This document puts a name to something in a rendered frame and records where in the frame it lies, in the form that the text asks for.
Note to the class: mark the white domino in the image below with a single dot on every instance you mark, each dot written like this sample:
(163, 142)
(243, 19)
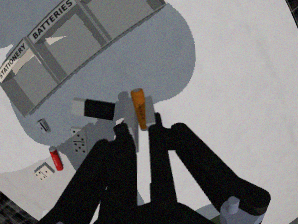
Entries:
(44, 172)
(79, 140)

